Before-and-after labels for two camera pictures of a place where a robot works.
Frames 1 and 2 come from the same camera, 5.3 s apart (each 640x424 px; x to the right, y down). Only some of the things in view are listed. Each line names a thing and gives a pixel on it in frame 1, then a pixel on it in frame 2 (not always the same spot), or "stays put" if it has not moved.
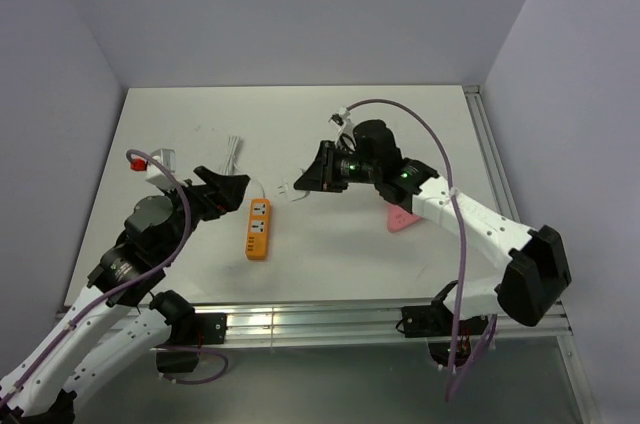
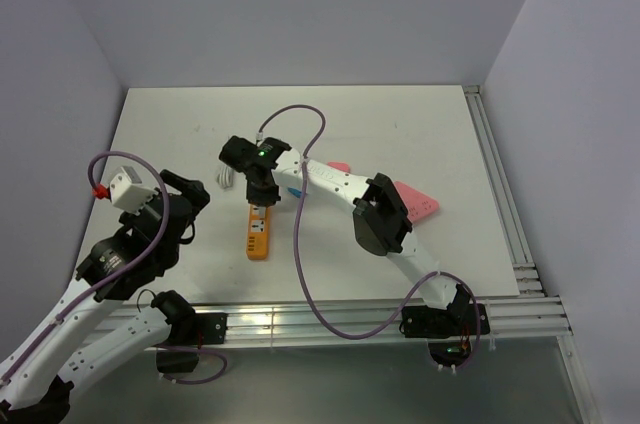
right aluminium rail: [503, 194] stays put
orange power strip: [257, 237] stays put
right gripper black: [323, 170] to [259, 199]
